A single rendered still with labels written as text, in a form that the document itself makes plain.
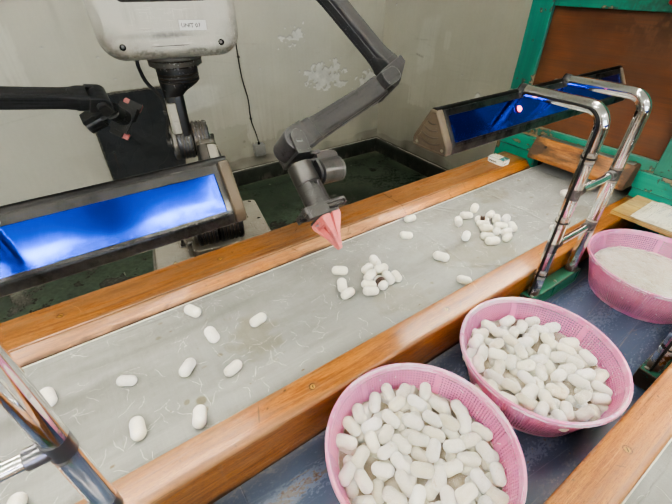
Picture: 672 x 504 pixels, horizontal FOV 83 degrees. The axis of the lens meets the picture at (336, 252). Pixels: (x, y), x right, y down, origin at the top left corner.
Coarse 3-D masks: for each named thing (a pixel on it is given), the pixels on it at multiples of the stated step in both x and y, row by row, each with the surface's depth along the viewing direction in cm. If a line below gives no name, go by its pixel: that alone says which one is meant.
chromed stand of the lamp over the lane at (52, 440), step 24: (0, 360) 26; (0, 384) 26; (24, 384) 28; (24, 408) 28; (48, 408) 30; (24, 432) 30; (48, 432) 30; (24, 456) 31; (48, 456) 32; (72, 456) 33; (0, 480) 30; (72, 480) 34; (96, 480) 36
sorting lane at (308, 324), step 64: (512, 192) 118; (320, 256) 91; (384, 256) 91; (512, 256) 91; (192, 320) 74; (320, 320) 74; (384, 320) 74; (64, 384) 63; (192, 384) 63; (256, 384) 63; (0, 448) 54; (128, 448) 54
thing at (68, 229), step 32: (224, 160) 45; (64, 192) 38; (96, 192) 39; (128, 192) 40; (160, 192) 42; (192, 192) 43; (224, 192) 45; (0, 224) 35; (32, 224) 36; (64, 224) 37; (96, 224) 39; (128, 224) 40; (160, 224) 42; (192, 224) 43; (224, 224) 45; (0, 256) 35; (32, 256) 36; (64, 256) 37; (96, 256) 39; (128, 256) 41; (0, 288) 35
